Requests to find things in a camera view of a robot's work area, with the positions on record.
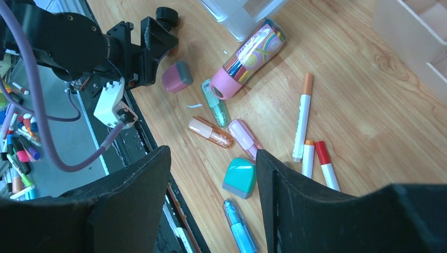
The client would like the pink mini highlighter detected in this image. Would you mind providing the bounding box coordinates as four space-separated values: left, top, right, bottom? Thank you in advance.
228 119 262 161

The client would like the teal eraser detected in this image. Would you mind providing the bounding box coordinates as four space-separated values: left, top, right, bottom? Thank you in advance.
221 158 257 199

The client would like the pink eraser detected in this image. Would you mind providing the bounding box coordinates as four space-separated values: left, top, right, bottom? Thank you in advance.
162 60 193 93

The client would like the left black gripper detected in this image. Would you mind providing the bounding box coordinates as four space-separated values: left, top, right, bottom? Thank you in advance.
90 16 179 91

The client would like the orange cap white marker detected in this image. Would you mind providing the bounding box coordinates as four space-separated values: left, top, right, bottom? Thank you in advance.
292 73 314 162

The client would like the blue mini highlighter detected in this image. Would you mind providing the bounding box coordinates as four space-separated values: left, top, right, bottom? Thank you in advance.
223 199 258 253

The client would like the pink plastic file organizer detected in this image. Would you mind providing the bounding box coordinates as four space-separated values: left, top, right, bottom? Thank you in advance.
372 0 446 104

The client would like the box of assorted markers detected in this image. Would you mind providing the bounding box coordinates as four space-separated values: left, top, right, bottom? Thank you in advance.
1 51 41 201

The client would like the red cap white marker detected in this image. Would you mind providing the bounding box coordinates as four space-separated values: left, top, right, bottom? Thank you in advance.
315 141 340 191

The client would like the white plastic drawer unit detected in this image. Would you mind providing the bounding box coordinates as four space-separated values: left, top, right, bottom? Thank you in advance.
199 0 288 42

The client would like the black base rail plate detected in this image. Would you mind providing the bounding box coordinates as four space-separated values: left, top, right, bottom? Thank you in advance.
80 75 210 252

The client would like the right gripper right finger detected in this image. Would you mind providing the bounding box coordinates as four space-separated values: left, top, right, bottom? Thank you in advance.
256 150 446 252

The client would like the green mini highlighter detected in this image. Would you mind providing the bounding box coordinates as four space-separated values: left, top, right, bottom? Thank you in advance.
201 79 229 128

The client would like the red black stamp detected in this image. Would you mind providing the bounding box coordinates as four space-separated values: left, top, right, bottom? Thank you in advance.
156 7 179 32

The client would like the pink highlighter pack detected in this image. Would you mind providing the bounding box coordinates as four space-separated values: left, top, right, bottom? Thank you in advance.
210 18 286 100

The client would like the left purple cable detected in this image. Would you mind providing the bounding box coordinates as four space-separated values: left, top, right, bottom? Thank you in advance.
0 0 127 173

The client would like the orange mini highlighter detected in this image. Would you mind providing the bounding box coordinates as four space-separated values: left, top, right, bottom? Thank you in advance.
188 116 234 149

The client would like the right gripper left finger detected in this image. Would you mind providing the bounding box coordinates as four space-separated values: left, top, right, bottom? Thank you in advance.
1 145 171 252

